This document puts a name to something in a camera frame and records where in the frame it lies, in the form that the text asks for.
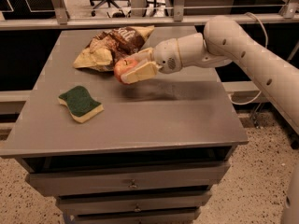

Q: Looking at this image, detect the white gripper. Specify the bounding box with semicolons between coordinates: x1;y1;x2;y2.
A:
120;38;182;84

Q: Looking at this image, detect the red apple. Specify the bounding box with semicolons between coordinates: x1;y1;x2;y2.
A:
114;58;138;84

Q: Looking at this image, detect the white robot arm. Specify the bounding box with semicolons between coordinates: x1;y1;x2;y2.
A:
121;16;299;224

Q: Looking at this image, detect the green and yellow sponge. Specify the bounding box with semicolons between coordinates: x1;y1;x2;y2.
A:
58;86;104;123

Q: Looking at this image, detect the brown crumpled chip bag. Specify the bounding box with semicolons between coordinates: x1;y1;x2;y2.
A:
73;25;154;72

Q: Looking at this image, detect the grey drawer cabinet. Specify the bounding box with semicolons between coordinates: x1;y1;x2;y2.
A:
1;30;248;224

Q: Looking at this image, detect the white cable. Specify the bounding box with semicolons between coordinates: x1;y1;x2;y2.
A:
229;11;270;106

